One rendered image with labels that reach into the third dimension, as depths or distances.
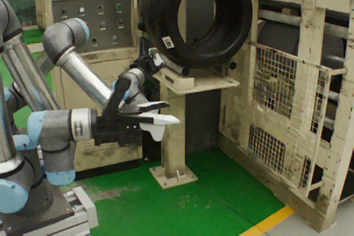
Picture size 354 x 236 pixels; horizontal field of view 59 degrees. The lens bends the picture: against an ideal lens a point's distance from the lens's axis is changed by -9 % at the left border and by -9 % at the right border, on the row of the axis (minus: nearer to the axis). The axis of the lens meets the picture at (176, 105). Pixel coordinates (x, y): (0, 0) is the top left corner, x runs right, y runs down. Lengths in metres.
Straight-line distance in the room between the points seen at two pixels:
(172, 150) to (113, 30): 0.87
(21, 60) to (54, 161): 0.27
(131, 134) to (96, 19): 1.45
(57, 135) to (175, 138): 1.53
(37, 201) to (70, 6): 1.36
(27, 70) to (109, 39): 1.36
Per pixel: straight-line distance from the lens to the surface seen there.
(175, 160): 2.34
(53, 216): 1.06
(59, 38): 1.20
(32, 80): 0.90
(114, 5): 2.19
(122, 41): 2.24
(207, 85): 1.80
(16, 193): 0.87
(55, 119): 0.80
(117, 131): 0.81
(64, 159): 0.84
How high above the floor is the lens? 1.38
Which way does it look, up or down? 22 degrees down
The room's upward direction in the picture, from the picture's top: straight up
